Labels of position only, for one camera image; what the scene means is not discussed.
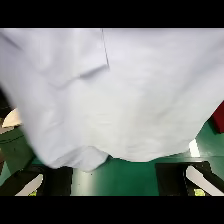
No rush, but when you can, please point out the white T-shirt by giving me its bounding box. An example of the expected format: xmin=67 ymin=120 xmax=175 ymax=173
xmin=0 ymin=28 xmax=224 ymax=173

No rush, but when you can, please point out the red garment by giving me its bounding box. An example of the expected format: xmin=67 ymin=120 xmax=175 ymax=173
xmin=211 ymin=101 xmax=224 ymax=135

